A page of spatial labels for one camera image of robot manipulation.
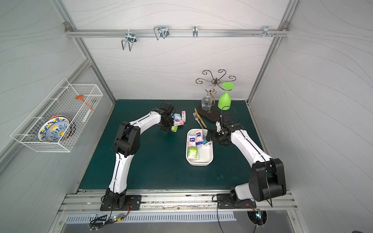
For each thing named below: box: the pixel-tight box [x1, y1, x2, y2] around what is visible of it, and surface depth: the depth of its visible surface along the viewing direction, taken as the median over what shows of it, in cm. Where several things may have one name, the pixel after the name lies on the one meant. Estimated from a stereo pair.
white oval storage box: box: [185, 128, 214, 167], surface depth 91 cm
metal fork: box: [192, 112, 204, 130], surface depth 113 cm
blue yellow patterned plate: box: [37, 114, 72, 143], surface depth 62 cm
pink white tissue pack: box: [173, 119, 185, 127], surface depth 105 cm
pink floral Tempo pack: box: [187, 134, 196, 147], surface depth 92 cm
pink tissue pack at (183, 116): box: [181, 110, 187, 123], surface depth 109 cm
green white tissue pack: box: [187, 147, 200, 160], surface depth 88 cm
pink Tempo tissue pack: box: [195, 129, 204, 144], surface depth 92 cm
